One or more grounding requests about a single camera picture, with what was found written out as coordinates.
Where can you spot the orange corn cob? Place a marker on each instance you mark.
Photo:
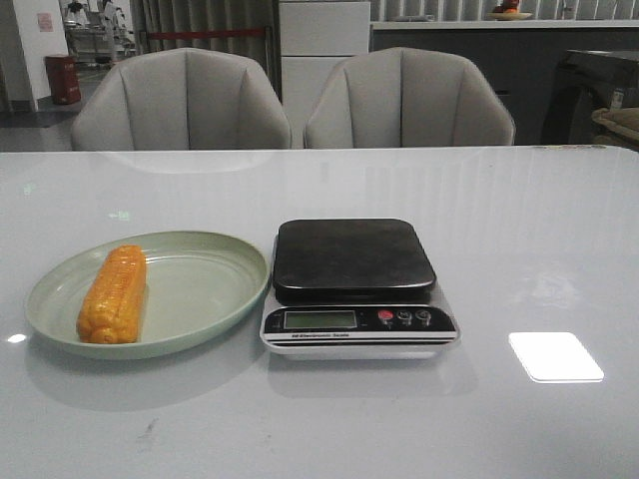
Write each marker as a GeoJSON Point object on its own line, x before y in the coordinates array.
{"type": "Point", "coordinates": [112, 308]}

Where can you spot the black digital kitchen scale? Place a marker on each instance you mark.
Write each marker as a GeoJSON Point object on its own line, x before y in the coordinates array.
{"type": "Point", "coordinates": [354, 289]}

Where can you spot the right grey upholstered chair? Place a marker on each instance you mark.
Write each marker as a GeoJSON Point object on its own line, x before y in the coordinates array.
{"type": "Point", "coordinates": [407, 98]}

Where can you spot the grey upholstered chair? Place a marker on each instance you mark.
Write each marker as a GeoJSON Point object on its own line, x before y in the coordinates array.
{"type": "Point", "coordinates": [407, 98]}
{"type": "Point", "coordinates": [183, 99]}

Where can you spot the light green plate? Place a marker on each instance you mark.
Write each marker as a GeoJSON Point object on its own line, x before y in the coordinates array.
{"type": "Point", "coordinates": [198, 286]}

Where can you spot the white cabinet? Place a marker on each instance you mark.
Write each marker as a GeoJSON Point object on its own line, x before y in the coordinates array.
{"type": "Point", "coordinates": [314, 37]}

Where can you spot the left grey upholstered chair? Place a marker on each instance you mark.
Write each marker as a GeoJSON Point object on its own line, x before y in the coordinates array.
{"type": "Point", "coordinates": [183, 99]}

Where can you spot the grey counter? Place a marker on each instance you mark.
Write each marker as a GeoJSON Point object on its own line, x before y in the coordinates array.
{"type": "Point", "coordinates": [517, 57]}

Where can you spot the fruit bowl on counter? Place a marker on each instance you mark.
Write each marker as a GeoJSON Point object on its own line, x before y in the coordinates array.
{"type": "Point", "coordinates": [508, 10]}

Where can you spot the red trash bin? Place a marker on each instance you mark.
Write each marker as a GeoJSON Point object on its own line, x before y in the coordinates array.
{"type": "Point", "coordinates": [63, 80]}

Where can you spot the dark appliance at right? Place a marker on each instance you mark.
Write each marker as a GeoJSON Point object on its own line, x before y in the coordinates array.
{"type": "Point", "coordinates": [586, 81]}

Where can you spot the tan cushion at right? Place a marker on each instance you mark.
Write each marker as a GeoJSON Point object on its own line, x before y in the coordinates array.
{"type": "Point", "coordinates": [618, 127]}

